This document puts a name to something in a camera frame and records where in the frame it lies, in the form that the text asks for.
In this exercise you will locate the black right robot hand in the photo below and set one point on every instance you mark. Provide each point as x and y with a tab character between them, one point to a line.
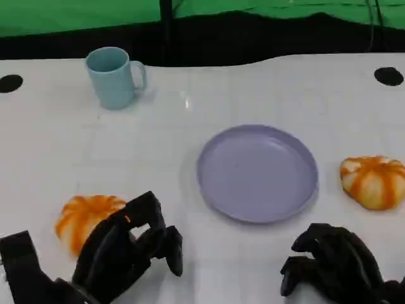
345	269

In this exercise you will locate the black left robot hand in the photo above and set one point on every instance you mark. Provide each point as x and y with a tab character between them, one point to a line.
107	253

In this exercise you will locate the orange and white bread roll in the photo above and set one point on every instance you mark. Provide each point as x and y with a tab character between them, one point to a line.
375	183
80	218

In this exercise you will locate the lilac plate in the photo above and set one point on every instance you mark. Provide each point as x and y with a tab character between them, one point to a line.
257	174

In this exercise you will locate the pale green mug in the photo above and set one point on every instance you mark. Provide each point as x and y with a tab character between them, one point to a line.
110	84

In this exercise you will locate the black table grommet hole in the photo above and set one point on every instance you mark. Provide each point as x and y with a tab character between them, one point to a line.
10	83
388	76

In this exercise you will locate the black vertical pole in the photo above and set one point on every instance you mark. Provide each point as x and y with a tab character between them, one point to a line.
166	31

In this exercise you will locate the green backdrop cloth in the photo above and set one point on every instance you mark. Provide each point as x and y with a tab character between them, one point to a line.
79	14

